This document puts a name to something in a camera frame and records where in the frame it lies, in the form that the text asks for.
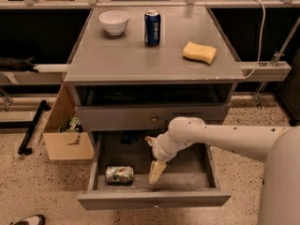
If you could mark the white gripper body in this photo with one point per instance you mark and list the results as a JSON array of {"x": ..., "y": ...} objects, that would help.
[{"x": 161, "y": 149}]

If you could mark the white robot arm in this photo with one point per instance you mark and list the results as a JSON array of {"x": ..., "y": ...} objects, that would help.
[{"x": 278, "y": 148}]

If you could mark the open grey middle drawer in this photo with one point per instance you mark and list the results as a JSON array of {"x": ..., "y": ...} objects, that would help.
[{"x": 188, "y": 181}]

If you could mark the closed grey top drawer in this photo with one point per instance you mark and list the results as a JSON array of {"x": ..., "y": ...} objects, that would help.
[{"x": 140, "y": 117}]

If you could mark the grey drawer cabinet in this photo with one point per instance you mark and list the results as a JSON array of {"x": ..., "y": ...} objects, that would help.
[{"x": 124, "y": 70}]

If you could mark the blue pepsi can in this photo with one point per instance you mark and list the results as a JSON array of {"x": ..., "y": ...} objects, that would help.
[{"x": 152, "y": 22}]

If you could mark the brown cardboard box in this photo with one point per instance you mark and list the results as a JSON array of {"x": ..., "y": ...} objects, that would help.
[{"x": 63, "y": 139}]

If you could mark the yellow sponge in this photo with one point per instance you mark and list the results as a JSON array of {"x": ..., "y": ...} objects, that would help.
[{"x": 199, "y": 52}]

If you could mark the black bar on floor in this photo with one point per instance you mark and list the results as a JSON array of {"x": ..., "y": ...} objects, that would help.
[{"x": 23, "y": 149}]

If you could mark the white ceramic bowl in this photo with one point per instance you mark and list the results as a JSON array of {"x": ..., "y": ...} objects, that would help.
[{"x": 114, "y": 22}]

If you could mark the shoe at bottom left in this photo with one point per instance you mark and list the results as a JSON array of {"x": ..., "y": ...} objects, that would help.
[{"x": 33, "y": 220}]

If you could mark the black object on rail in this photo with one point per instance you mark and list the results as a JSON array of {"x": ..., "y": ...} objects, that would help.
[{"x": 17, "y": 64}]

